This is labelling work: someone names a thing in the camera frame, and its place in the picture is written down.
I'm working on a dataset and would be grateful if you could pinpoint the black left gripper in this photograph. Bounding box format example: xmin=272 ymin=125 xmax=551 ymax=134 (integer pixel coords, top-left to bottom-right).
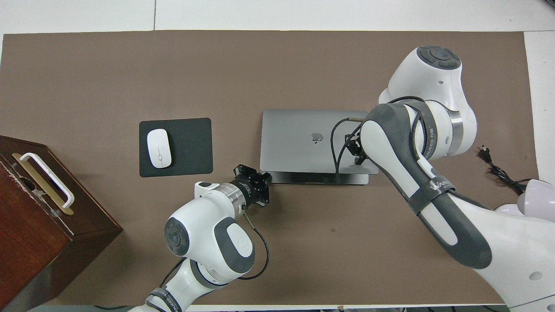
xmin=232 ymin=165 xmax=272 ymax=206

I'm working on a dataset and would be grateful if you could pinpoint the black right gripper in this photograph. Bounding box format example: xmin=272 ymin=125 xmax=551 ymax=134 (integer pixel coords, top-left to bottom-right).
xmin=346 ymin=134 xmax=368 ymax=165

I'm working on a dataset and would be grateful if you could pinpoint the grey laptop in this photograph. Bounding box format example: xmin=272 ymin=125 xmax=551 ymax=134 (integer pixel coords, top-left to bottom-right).
xmin=259 ymin=109 xmax=379 ymax=186

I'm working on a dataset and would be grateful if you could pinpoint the black mouse pad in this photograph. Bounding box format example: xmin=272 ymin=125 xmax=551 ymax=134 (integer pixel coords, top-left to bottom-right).
xmin=139 ymin=117 xmax=214 ymax=178

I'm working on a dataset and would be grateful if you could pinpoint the white computer mouse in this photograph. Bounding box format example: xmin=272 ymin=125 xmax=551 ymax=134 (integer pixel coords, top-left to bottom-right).
xmin=147 ymin=129 xmax=172 ymax=169

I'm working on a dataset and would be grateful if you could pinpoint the brown table mat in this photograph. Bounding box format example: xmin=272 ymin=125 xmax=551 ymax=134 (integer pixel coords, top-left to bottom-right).
xmin=0 ymin=30 xmax=539 ymax=306

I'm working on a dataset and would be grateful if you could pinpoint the white desk lamp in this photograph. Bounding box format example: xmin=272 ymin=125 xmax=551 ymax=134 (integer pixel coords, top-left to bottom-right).
xmin=494 ymin=179 xmax=555 ymax=217

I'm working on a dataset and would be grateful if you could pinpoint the dark wooden box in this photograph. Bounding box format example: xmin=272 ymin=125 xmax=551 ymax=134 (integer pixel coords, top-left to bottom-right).
xmin=0 ymin=135 xmax=124 ymax=310

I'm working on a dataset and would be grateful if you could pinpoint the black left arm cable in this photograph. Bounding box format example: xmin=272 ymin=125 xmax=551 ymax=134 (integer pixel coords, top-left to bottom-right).
xmin=160 ymin=212 xmax=269 ymax=286

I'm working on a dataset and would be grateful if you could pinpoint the black lamp power cable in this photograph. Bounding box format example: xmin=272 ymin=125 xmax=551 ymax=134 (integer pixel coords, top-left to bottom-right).
xmin=478 ymin=146 xmax=532 ymax=194

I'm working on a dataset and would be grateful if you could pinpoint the brass handle plate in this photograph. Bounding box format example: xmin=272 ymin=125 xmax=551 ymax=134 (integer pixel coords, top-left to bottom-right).
xmin=12 ymin=153 xmax=74 ymax=216

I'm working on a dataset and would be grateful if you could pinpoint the white box handle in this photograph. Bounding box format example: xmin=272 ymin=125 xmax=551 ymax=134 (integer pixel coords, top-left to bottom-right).
xmin=20 ymin=153 xmax=75 ymax=209

